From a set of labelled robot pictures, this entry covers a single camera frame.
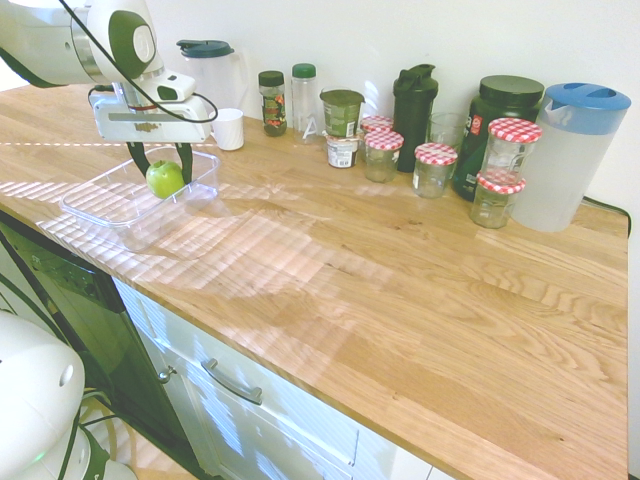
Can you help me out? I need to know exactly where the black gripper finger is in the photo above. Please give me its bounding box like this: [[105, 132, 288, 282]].
[[174, 141, 196, 185], [125, 141, 152, 176]]

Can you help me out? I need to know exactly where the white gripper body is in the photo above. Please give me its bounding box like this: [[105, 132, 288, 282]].
[[88, 91, 214, 148]]

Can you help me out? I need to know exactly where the green apple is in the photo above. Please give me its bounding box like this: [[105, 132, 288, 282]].
[[144, 159, 187, 199]]

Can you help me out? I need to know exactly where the clear plastic container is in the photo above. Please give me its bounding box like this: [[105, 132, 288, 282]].
[[58, 145, 223, 254]]

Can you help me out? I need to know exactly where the white ribbed cup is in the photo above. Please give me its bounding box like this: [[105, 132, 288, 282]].
[[211, 107, 247, 152]]

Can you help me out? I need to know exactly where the plastic pitcher dark teal lid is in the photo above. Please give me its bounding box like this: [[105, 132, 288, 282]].
[[175, 38, 250, 137]]

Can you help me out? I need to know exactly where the spice jar black lid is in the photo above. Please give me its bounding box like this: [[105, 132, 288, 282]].
[[257, 70, 289, 139]]

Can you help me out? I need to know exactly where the clear bottle green cap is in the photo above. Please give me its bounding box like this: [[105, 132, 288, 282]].
[[290, 62, 322, 147]]

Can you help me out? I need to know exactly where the black dishwasher front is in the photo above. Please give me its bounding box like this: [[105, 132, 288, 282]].
[[0, 209, 204, 469]]

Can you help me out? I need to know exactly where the white brown yogurt cup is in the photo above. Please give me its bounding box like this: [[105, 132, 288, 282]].
[[325, 130, 365, 169]]

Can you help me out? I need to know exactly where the green yogurt cup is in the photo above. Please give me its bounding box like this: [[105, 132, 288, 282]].
[[319, 88, 366, 139]]

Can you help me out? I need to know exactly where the low jar red checked lid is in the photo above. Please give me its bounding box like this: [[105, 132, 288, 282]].
[[359, 115, 395, 135]]

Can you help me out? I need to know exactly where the glass jar red checked lid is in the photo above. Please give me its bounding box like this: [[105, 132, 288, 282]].
[[363, 129, 405, 184], [411, 142, 459, 200]]

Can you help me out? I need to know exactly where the black shaker bottle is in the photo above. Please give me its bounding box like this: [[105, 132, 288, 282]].
[[391, 63, 441, 174]]

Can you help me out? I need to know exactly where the clear drinking glass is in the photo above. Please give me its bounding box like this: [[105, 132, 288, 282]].
[[427, 111, 469, 152]]

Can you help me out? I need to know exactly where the white kitchen cabinet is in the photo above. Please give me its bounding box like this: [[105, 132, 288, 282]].
[[111, 276, 437, 480]]

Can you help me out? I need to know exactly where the small jar red checked lid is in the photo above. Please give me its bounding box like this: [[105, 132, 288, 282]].
[[469, 171, 527, 230]]

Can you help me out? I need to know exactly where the black protein powder tub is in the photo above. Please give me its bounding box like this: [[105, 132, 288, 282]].
[[451, 74, 546, 204]]

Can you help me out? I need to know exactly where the tall jar red checked lid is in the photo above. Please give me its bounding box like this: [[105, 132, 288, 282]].
[[481, 117, 544, 187]]

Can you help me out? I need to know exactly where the plastic pitcher blue lid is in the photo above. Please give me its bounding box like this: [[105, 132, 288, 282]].
[[508, 82, 633, 234]]

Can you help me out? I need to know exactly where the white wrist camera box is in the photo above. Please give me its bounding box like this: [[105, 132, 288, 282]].
[[154, 73, 198, 103]]

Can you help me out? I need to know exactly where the metal drawer handle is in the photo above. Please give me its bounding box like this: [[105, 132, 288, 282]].
[[200, 357, 264, 407]]

